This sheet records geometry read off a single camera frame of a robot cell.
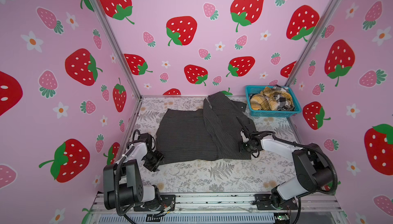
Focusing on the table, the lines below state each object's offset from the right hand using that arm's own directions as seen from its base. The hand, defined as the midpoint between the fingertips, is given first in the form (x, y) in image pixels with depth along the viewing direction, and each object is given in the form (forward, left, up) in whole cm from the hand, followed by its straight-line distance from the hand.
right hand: (240, 149), depth 92 cm
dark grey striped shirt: (+9, +16, +2) cm, 19 cm away
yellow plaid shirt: (+34, -17, +10) cm, 39 cm away
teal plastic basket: (+49, -10, +7) cm, 50 cm away
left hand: (-15, +45, +1) cm, 47 cm away
